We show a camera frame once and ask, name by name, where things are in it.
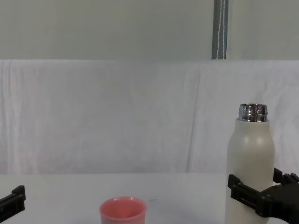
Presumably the cream vacuum bottle steel neck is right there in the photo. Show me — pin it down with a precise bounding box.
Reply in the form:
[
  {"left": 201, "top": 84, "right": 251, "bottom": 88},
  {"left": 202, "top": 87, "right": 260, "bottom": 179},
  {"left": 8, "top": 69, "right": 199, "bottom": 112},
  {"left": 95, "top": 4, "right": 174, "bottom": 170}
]
[{"left": 224, "top": 103, "right": 276, "bottom": 224}]

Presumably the white table cloth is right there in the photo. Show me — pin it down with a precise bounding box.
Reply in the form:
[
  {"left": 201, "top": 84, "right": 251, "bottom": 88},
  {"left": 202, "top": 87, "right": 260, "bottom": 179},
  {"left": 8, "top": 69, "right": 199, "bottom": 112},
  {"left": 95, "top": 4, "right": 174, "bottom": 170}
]
[{"left": 0, "top": 173, "right": 299, "bottom": 224}]

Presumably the pink cup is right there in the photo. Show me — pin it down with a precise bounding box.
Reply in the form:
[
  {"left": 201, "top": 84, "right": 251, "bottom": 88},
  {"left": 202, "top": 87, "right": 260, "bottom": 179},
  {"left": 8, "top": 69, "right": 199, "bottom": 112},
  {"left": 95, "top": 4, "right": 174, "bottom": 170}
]
[{"left": 99, "top": 196, "right": 148, "bottom": 224}]

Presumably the white draped backdrop cloth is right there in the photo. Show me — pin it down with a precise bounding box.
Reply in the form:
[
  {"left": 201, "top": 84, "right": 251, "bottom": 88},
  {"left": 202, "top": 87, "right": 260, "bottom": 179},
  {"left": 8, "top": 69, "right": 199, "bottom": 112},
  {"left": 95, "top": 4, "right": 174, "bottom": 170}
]
[{"left": 0, "top": 59, "right": 299, "bottom": 175}]

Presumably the grey striped post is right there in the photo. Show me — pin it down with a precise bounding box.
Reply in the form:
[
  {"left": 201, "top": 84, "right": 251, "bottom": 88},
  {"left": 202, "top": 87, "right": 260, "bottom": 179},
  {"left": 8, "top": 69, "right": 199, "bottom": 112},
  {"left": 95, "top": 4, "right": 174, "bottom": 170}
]
[{"left": 211, "top": 0, "right": 229, "bottom": 61}]

